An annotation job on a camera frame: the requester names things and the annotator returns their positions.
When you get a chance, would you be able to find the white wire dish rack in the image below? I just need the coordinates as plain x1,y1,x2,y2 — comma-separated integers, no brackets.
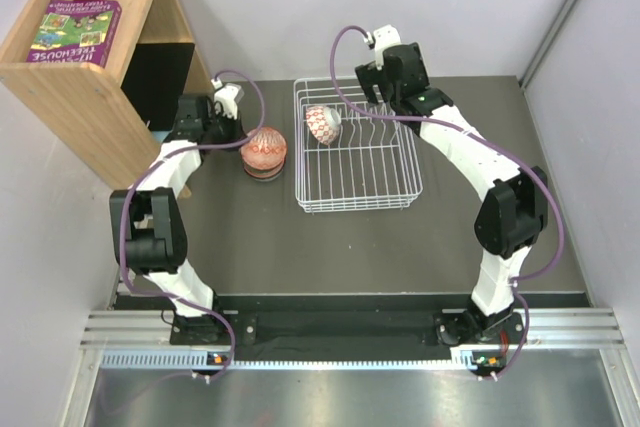
293,78,423,213

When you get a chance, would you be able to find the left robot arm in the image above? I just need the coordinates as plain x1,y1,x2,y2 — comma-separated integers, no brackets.
109,84,246,345

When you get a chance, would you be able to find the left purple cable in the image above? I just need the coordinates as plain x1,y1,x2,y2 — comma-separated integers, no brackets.
119,70,266,382

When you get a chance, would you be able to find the aluminium rail frame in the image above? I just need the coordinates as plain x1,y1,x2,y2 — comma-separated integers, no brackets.
80,308,624,374

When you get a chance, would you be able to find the dark bottom bowls stack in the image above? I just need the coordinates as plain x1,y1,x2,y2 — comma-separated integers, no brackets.
243,160,286,182

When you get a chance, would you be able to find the orange red patterned bowl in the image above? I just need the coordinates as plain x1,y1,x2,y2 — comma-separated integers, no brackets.
240,126,288,170

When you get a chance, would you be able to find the wooden shelf unit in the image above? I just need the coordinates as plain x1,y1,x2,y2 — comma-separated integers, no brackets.
1,0,195,190

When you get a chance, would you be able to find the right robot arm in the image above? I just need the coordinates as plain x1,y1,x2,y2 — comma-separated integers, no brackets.
355,40,548,346

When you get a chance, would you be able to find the red patterned white bowl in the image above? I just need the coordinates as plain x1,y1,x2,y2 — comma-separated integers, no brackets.
305,105,342,146

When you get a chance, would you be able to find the purple treehouse book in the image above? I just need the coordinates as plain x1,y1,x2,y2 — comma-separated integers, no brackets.
26,0,122,67

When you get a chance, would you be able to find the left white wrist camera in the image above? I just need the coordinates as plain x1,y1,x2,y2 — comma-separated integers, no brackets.
211,78,244,120

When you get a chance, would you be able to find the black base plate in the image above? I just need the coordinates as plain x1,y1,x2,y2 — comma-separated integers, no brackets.
170,294,524,363

